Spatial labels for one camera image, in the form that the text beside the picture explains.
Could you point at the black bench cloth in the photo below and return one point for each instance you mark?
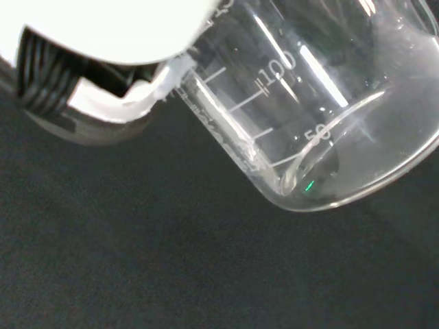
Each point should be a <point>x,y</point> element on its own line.
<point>171,246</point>

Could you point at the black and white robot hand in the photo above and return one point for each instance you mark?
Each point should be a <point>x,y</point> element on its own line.
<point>103,31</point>

